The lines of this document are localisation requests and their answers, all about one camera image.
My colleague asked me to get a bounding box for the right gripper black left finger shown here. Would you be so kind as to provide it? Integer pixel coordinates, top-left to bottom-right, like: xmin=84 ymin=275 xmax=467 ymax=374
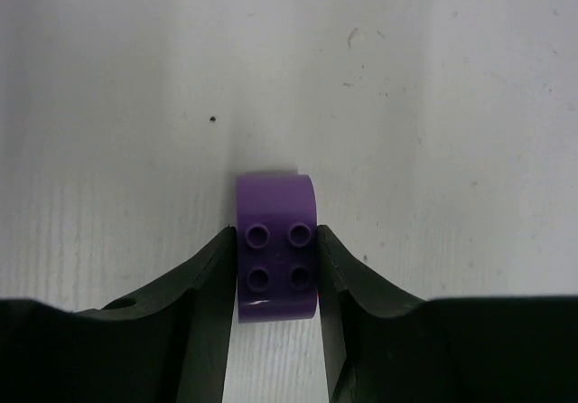
xmin=1 ymin=227 xmax=237 ymax=402

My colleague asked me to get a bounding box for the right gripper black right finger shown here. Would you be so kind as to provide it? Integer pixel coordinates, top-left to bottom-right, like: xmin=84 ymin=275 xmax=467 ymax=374
xmin=317 ymin=226 xmax=577 ymax=402

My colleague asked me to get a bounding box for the purple rounded lego brick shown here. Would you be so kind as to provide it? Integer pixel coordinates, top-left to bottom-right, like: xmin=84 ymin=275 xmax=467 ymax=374
xmin=236 ymin=173 xmax=318 ymax=323

